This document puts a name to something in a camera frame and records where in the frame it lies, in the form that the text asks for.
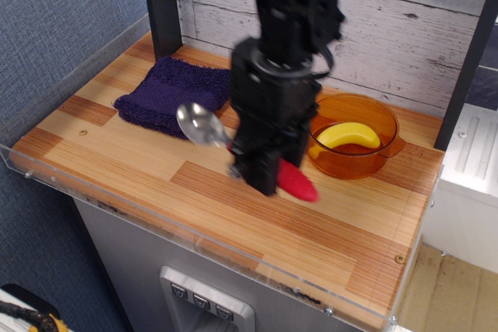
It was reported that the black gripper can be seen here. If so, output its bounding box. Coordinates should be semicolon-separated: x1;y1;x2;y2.
228;37;321;196

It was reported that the red handled metal spoon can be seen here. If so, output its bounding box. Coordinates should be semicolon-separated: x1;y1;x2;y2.
177;103;319;202

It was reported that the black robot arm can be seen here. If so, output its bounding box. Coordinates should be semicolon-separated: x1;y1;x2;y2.
230;0;344;196

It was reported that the yellow toy banana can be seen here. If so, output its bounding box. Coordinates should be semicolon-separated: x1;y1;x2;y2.
308;122;381;159

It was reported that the orange transparent plastic pot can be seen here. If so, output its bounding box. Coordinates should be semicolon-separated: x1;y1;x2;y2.
307;93;405;180

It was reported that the purple folded cloth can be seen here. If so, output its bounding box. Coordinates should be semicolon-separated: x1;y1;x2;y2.
114;57;230;139

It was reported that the silver toy fridge cabinet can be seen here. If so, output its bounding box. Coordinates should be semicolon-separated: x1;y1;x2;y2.
72;196;351;332

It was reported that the silver dispenser button panel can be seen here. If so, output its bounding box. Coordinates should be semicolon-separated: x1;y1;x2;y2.
160;266;256;331

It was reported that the white toy sink counter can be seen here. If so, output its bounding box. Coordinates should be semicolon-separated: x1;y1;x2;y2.
422;104;497;272

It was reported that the clear acrylic table guard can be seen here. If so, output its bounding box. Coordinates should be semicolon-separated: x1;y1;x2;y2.
5;32;443;331

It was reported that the yellow black object corner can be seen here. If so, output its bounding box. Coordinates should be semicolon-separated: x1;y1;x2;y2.
1;284;71;331

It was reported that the dark grey left post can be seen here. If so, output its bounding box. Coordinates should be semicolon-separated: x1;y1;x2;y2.
146;0;183;60

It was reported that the dark grey post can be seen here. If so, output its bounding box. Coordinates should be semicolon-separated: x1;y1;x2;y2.
433;0;497;151
146;0;183;60

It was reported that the dark grey right post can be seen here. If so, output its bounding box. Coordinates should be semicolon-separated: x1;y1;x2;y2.
433;0;497;151

